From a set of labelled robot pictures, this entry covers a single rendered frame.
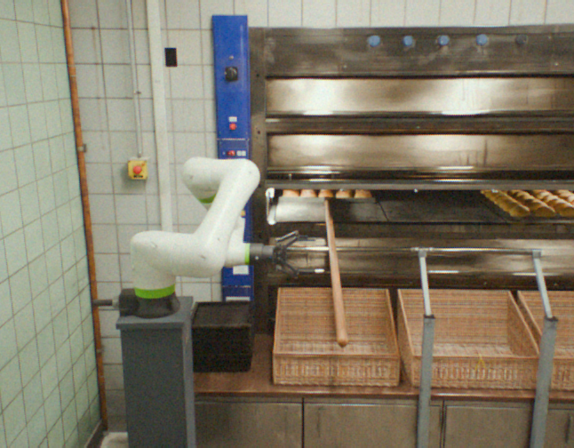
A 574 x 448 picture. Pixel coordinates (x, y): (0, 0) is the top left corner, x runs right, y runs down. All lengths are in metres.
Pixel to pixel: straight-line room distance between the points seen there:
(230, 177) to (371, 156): 1.04
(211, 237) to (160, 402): 0.55
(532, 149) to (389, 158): 0.67
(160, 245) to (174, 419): 0.56
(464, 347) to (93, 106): 2.13
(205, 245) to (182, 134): 1.24
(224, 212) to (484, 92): 1.52
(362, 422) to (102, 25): 2.11
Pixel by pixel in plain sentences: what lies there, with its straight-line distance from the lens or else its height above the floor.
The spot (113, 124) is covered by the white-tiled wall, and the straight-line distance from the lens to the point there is 3.01.
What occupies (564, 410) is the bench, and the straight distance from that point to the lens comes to 2.92.
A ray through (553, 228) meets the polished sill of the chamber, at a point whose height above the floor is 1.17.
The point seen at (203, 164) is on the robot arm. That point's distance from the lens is 2.11.
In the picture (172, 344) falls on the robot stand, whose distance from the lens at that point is 1.89.
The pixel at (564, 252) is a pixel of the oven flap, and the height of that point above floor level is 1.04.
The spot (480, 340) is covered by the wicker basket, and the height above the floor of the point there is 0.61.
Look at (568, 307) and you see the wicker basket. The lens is 3.29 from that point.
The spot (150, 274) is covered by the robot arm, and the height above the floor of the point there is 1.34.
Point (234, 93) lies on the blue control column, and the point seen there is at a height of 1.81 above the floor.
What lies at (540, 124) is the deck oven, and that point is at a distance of 3.06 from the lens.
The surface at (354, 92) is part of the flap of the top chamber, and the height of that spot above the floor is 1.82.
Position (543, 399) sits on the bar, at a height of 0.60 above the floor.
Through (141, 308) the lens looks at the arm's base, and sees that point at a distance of 1.89.
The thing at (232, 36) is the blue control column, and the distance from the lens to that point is 2.84.
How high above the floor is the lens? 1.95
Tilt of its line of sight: 15 degrees down
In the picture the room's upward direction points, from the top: straight up
